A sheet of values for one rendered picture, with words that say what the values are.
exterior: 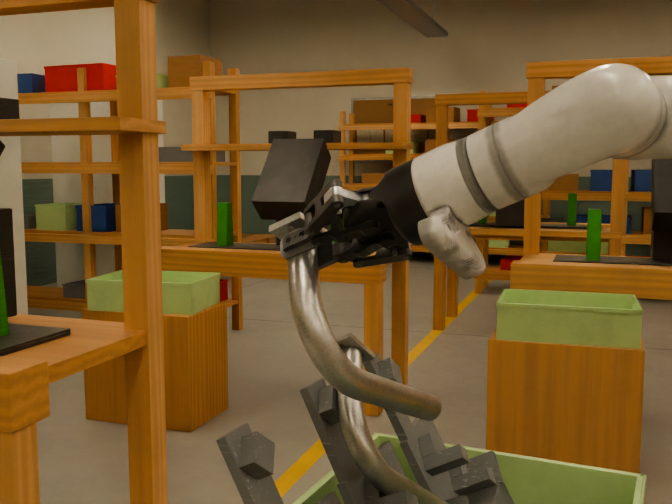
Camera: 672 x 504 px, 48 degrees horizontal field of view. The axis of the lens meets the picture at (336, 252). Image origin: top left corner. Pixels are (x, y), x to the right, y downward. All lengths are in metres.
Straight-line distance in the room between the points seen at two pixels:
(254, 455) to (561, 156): 0.40
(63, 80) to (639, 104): 6.45
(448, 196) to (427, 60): 11.16
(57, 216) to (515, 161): 6.43
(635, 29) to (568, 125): 10.97
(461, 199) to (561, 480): 0.65
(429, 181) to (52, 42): 9.31
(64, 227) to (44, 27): 3.50
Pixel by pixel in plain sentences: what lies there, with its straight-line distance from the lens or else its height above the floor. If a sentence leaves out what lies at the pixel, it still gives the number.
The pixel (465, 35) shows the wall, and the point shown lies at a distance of 11.75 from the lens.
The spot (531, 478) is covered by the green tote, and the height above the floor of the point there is 0.93.
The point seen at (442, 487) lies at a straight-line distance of 1.12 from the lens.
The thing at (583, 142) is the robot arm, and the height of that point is 1.41.
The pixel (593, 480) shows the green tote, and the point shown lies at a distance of 1.21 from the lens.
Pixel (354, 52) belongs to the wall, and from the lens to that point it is 12.13.
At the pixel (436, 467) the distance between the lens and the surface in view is 1.07.
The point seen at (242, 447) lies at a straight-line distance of 0.78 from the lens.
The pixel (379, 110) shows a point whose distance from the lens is 11.89.
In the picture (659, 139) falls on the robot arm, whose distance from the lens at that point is 0.67.
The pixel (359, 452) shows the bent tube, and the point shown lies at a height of 1.07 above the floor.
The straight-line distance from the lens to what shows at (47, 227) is 7.02.
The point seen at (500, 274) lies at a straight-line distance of 8.42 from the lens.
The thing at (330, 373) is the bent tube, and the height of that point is 1.20.
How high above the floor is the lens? 1.40
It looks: 6 degrees down
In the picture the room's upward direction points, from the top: straight up
